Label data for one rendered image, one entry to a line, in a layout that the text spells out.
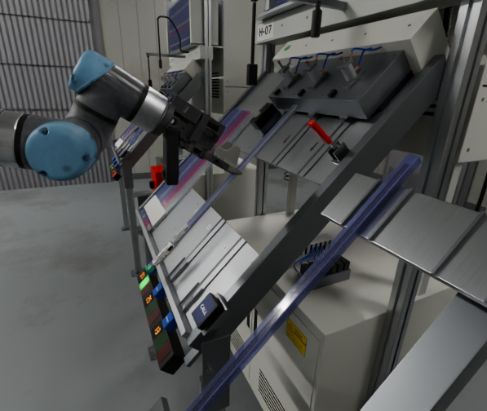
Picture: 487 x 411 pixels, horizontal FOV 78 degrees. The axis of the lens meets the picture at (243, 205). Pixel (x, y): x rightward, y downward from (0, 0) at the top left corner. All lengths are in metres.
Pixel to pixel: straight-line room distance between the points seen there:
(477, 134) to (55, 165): 0.84
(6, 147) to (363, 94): 0.57
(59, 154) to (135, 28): 3.83
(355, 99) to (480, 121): 0.34
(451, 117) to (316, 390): 0.69
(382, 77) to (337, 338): 0.58
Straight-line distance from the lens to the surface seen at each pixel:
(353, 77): 0.69
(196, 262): 0.71
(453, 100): 0.72
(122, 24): 4.24
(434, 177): 0.74
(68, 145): 0.45
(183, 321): 0.62
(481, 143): 0.92
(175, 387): 1.47
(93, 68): 0.58
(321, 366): 0.85
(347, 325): 0.82
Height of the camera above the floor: 1.14
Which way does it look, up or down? 21 degrees down
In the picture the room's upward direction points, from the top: 2 degrees clockwise
